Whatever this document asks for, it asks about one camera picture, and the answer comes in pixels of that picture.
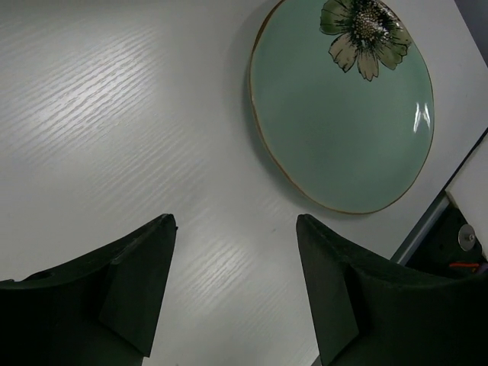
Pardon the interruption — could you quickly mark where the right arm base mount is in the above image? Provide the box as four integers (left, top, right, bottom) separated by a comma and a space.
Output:
398, 205, 487, 278

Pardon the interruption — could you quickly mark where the mint green flower plate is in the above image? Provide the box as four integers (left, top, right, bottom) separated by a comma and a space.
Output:
248, 1, 435, 214

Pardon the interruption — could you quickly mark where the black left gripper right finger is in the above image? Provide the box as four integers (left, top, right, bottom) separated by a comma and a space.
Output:
296, 214, 487, 365

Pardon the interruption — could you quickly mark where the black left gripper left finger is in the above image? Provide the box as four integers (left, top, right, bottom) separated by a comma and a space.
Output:
1, 214, 178, 365

